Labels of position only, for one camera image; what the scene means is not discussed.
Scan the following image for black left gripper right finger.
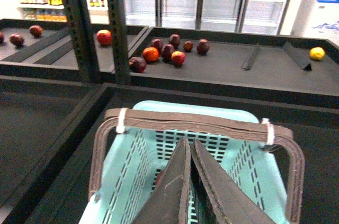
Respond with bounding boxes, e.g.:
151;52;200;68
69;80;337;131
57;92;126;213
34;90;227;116
191;140;274;223

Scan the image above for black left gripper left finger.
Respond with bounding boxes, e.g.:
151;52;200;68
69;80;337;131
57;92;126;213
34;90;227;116
132;138;191;223

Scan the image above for light blue plastic basket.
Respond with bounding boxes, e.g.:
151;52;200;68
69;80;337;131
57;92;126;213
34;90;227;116
78;100;291;224

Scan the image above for brown basket handle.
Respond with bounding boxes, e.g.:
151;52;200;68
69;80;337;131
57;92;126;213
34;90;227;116
88;109;305;223

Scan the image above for dark red apple front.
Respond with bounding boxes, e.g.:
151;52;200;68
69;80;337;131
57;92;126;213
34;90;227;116
129;57;147;73

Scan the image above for red yellow apple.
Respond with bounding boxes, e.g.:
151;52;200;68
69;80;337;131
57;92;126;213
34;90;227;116
171;51;186;66

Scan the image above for dark red apple middle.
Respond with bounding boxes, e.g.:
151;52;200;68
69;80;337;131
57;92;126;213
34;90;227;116
161;44;175;62

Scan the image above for small dark red apple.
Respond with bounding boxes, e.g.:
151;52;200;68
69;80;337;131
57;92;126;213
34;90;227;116
183;41;193;52

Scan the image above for dark red apple back left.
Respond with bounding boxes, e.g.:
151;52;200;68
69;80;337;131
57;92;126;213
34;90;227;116
150;39;164;52

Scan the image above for dark red apple far left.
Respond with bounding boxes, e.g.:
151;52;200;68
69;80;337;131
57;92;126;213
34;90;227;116
0;32;4;44

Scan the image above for white zip tie right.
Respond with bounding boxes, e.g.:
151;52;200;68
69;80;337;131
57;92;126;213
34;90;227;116
261;118;275;146

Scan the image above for white zip tie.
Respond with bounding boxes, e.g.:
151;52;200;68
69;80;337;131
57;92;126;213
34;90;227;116
116;107;128;134
261;118;275;146

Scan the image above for white zip tie left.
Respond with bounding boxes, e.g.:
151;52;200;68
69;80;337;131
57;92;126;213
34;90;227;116
116;107;128;134

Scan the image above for black divider wedge left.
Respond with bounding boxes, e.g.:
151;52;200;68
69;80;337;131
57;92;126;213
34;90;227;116
242;43;260;70

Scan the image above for black divider wedge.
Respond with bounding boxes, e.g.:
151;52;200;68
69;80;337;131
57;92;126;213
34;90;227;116
242;43;260;70
283;42;312;71

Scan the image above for orange fruit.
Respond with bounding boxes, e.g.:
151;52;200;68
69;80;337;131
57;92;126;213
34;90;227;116
142;47;159;63

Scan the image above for black display tray back right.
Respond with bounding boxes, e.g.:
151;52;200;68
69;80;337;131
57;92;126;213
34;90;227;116
129;27;338;109

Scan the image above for black display tray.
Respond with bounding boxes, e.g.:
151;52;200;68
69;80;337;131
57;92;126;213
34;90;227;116
0;18;149;82
129;27;338;109

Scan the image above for black divider wedge right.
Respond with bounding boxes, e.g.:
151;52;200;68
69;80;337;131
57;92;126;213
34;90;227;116
283;42;312;71

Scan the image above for yellow lemon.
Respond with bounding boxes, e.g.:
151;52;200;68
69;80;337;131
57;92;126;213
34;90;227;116
309;47;325;61

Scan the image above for black divider strip right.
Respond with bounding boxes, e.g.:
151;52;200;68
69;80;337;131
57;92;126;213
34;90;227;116
34;41;73;65

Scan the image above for black divider strip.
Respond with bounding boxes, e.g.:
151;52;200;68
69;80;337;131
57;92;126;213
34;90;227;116
34;41;73;65
1;28;68;62

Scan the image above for white blue chest freezer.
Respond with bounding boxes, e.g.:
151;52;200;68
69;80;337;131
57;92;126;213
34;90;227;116
291;0;338;44

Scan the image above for black divider strip left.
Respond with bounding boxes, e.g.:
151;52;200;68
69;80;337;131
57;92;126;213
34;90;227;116
1;28;68;62

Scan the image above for black display tray back left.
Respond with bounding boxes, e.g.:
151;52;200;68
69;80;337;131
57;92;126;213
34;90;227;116
0;18;149;82

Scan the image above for bright red apple by post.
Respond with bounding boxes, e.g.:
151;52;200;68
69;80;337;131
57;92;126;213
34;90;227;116
96;30;112;46

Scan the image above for dark metal post right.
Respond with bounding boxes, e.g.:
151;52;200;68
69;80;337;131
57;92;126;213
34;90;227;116
107;0;130;85

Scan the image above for dark metal post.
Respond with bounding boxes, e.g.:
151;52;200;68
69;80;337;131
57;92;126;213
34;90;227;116
107;0;130;85
63;0;101;83

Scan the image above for dark metal post left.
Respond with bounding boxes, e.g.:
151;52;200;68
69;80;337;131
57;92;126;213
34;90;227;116
63;0;101;83

